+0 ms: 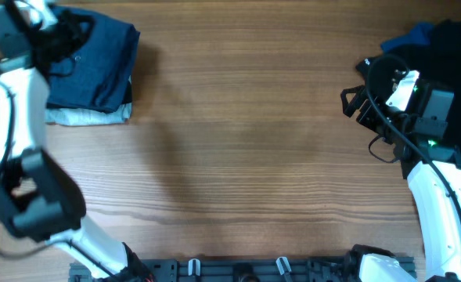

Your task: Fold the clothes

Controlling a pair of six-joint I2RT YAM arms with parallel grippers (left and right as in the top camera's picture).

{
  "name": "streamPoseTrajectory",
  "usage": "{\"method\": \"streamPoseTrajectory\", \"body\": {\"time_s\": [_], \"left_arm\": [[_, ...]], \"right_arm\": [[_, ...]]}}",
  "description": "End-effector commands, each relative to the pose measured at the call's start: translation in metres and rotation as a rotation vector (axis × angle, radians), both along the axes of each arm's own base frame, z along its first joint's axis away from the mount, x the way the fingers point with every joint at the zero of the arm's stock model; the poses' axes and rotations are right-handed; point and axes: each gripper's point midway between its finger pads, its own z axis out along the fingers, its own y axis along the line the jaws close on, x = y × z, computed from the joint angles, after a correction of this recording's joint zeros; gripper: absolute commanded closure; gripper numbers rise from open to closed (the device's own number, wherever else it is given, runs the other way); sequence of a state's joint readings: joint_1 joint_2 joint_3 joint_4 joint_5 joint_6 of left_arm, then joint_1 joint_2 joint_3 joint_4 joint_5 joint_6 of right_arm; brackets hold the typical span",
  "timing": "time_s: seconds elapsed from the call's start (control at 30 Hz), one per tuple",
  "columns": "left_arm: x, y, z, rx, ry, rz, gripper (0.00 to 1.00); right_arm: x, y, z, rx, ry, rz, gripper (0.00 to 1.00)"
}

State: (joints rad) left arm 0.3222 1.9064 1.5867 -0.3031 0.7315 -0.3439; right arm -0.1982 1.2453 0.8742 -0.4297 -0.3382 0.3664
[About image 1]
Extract navy blue shorts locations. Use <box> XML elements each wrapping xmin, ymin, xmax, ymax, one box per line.
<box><xmin>47</xmin><ymin>8</ymin><xmax>140</xmax><ymax>113</ymax></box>

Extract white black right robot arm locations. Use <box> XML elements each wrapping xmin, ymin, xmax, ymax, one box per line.
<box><xmin>340</xmin><ymin>70</ymin><xmax>461</xmax><ymax>281</ymax></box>

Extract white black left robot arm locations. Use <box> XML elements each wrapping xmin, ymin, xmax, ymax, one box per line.
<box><xmin>0</xmin><ymin>1</ymin><xmax>155</xmax><ymax>281</ymax></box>

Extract folded light grey garment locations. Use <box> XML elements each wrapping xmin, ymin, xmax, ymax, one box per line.
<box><xmin>45</xmin><ymin>103</ymin><xmax>132</xmax><ymax>126</ymax></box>

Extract blue garment under pile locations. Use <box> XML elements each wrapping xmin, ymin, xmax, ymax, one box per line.
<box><xmin>380</xmin><ymin>22</ymin><xmax>434</xmax><ymax>52</ymax></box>

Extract folded dark green trousers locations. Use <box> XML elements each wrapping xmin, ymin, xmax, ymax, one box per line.
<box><xmin>122</xmin><ymin>81</ymin><xmax>133</xmax><ymax>104</ymax></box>

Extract black garment pile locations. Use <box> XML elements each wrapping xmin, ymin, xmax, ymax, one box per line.
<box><xmin>355</xmin><ymin>18</ymin><xmax>461</xmax><ymax>236</ymax></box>

